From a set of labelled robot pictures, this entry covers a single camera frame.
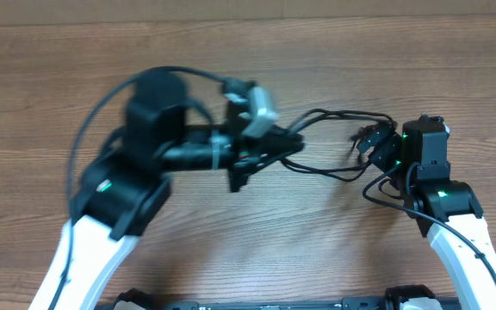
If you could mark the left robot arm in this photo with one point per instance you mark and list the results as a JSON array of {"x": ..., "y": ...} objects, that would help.
[{"x": 122, "y": 190}]

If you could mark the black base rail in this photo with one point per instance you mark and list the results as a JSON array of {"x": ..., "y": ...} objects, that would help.
[{"x": 265, "y": 306}]

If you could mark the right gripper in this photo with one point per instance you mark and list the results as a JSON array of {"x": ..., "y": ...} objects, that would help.
[{"x": 390, "y": 143}]

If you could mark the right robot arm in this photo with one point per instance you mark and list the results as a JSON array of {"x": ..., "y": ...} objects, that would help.
[{"x": 448, "y": 214}]

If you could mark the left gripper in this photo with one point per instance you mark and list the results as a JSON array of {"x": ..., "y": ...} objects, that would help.
[{"x": 254, "y": 151}]

